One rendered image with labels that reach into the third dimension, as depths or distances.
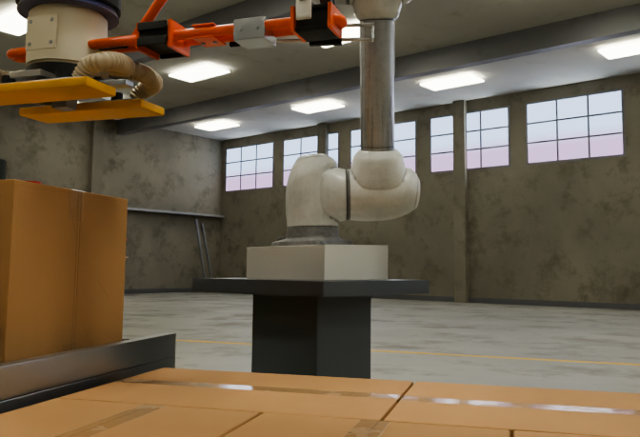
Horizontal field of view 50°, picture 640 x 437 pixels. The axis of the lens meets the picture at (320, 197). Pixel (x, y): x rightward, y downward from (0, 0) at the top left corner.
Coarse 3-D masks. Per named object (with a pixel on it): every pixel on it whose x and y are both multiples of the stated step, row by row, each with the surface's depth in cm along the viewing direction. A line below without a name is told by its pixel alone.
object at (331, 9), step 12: (312, 12) 133; (324, 12) 132; (336, 12) 134; (300, 24) 134; (312, 24) 133; (324, 24) 132; (300, 36) 137; (312, 36) 136; (324, 36) 136; (336, 36) 136
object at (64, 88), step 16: (32, 80) 141; (48, 80) 138; (64, 80) 137; (80, 80) 136; (96, 80) 138; (0, 96) 145; (16, 96) 145; (32, 96) 145; (48, 96) 145; (64, 96) 144; (80, 96) 144; (96, 96) 144; (112, 96) 144
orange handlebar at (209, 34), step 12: (204, 24) 141; (228, 24) 140; (264, 24) 136; (276, 24) 136; (288, 24) 135; (336, 24) 133; (120, 36) 148; (132, 36) 146; (180, 36) 143; (192, 36) 142; (204, 36) 141; (216, 36) 144; (228, 36) 143; (276, 36) 141; (24, 48) 156; (96, 48) 150; (132, 48) 151; (12, 60) 160; (24, 60) 161
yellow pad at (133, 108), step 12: (120, 96) 160; (24, 108) 164; (36, 108) 162; (48, 108) 161; (84, 108) 158; (96, 108) 157; (108, 108) 156; (120, 108) 155; (132, 108) 154; (144, 108) 155; (156, 108) 159; (48, 120) 169; (60, 120) 169; (72, 120) 168; (84, 120) 168
